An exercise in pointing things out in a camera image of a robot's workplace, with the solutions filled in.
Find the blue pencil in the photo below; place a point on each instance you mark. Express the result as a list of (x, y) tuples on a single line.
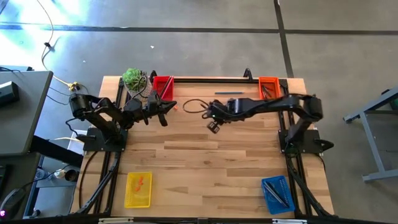
[(229, 92)]

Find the orange plastic bin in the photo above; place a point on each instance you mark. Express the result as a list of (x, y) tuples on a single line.
[(275, 84)]

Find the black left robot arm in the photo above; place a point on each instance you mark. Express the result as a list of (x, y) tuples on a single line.
[(105, 124)]

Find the black frame bracket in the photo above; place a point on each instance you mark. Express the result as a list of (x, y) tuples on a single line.
[(153, 74), (248, 74)]

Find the grey desk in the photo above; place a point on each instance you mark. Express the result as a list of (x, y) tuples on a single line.
[(25, 124)]

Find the yellow plastic bin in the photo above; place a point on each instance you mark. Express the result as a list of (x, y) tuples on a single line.
[(133, 199)]

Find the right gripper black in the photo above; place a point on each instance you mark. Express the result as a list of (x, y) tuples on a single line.
[(222, 113)]

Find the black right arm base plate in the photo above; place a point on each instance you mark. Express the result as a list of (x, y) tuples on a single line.
[(323, 145)]

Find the blue plastic bin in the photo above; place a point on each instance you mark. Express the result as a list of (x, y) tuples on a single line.
[(287, 186)]

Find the red plastic bin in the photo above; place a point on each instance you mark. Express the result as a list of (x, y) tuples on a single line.
[(158, 82)]

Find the black desk crossbar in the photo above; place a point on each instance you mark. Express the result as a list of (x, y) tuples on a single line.
[(53, 151)]

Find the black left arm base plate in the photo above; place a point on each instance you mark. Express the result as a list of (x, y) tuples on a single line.
[(93, 143)]

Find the black device with light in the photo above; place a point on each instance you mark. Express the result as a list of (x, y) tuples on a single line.
[(11, 202)]

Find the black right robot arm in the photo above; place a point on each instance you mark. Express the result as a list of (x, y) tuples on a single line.
[(273, 104)]

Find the black aluminium table frame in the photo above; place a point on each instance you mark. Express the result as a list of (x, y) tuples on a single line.
[(217, 80)]

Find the black device on desk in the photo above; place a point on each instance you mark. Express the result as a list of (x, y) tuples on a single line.
[(7, 93)]

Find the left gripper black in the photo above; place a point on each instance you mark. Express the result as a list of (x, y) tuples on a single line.
[(150, 109)]

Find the black pen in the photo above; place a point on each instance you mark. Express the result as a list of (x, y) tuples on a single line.
[(165, 87), (279, 194)]

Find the black round object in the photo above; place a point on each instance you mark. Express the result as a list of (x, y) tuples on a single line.
[(72, 175)]

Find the grey metal table frame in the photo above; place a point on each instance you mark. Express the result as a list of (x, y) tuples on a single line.
[(372, 146)]

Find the green plant in patterned pot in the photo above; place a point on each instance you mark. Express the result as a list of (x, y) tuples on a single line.
[(132, 79)]

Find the silver pen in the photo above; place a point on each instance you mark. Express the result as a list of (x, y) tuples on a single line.
[(272, 196)]

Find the silver bracket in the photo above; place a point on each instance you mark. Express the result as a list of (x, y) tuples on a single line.
[(115, 220), (289, 221)]

